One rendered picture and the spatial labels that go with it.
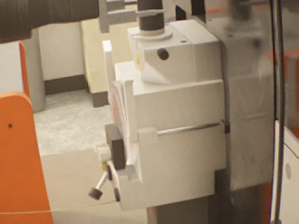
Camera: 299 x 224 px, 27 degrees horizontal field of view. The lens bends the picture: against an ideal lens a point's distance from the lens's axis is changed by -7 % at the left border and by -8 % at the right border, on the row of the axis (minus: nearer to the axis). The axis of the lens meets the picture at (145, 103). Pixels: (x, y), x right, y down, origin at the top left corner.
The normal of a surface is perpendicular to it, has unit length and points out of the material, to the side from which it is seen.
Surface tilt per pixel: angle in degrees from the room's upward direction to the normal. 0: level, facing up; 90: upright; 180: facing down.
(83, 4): 90
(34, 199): 90
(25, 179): 90
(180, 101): 90
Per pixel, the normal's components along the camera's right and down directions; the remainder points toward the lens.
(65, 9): -0.13, 0.38
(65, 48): 0.22, 0.35
